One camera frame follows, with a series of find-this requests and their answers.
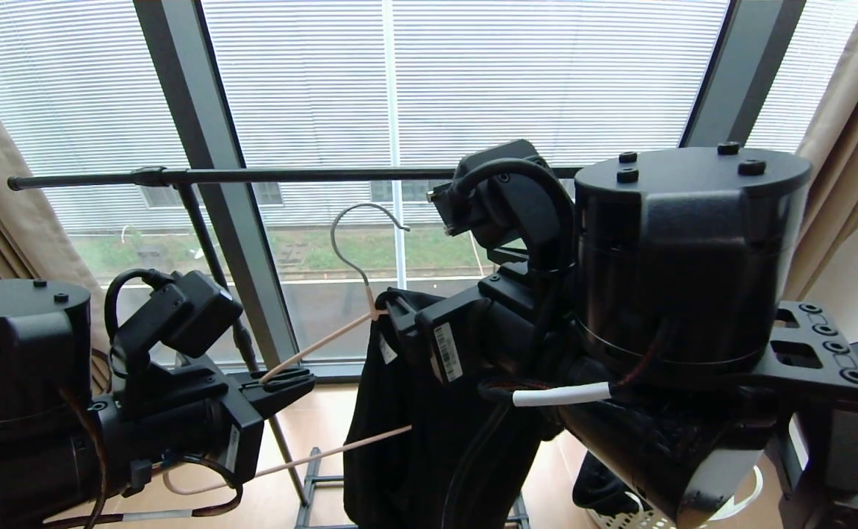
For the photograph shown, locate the black clothes rack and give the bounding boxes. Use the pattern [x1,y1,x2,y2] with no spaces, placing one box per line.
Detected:
[7,166,584,529]

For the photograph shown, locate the black garment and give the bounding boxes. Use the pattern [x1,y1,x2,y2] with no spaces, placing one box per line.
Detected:
[343,287,547,529]

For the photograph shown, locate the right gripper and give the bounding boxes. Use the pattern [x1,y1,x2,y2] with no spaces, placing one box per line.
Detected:
[392,268,768,527]

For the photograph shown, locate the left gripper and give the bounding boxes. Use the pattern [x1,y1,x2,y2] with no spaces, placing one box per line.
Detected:
[0,364,318,529]

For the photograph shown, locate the white laundry basket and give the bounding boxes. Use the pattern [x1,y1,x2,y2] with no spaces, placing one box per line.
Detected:
[587,464,765,529]

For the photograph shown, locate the window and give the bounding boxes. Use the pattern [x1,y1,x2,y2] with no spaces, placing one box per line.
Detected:
[0,0,858,383]

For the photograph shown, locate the black drawstring shorts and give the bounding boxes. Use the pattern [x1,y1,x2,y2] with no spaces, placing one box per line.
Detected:
[572,452,644,517]

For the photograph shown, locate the black cable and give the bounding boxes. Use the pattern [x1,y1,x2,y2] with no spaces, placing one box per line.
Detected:
[440,156,577,529]
[104,268,176,346]

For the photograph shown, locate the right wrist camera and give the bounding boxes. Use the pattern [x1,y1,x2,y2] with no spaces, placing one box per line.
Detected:
[429,140,574,286]

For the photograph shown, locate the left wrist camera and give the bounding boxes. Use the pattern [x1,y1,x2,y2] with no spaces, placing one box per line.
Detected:
[109,268,244,412]

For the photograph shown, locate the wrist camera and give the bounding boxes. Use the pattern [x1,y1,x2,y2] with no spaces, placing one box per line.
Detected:
[109,268,244,412]
[429,140,574,286]

